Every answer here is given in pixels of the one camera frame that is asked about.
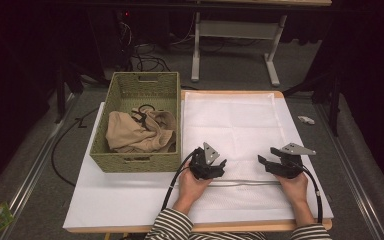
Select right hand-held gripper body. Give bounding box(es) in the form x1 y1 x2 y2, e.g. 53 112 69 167
273 142 317 179

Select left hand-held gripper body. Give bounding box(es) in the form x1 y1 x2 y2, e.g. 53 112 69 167
189 142 222 181

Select green woven basket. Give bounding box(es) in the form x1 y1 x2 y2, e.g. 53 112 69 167
89 71 182 174

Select black strap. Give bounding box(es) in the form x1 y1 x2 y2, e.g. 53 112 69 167
130 103 158 131

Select beige garment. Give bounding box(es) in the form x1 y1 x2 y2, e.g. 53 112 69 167
105 107 178 154

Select person's right hand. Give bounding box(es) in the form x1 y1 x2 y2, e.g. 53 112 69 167
274 171 310 206

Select person's left hand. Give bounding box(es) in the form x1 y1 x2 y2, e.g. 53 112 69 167
178 162 214 206

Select small white crumpled object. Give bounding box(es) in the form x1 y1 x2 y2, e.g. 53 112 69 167
297 115 316 126

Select white table cover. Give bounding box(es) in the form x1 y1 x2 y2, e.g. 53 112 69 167
65 89 333 234

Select person's striped shirt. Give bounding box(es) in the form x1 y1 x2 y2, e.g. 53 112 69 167
186 231 296 240

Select black metal stand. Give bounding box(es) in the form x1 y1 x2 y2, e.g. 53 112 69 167
281 71 342 138
53 61 85 124

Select white board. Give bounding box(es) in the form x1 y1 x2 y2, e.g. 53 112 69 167
62 95 334 231

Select right hand-held gripper black cable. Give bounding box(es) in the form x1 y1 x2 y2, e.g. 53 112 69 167
298 163 324 224

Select metal floor rail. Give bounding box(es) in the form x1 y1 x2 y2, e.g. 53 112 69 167
314 102 383 240
0 93 79 240

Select tangled black floor cables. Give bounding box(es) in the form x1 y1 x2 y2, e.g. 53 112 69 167
118 19 172 73

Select white desk frame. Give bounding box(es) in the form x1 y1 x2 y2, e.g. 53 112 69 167
190 0 333 88

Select long black floor cable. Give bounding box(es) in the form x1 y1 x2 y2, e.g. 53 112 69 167
50 107 100 187

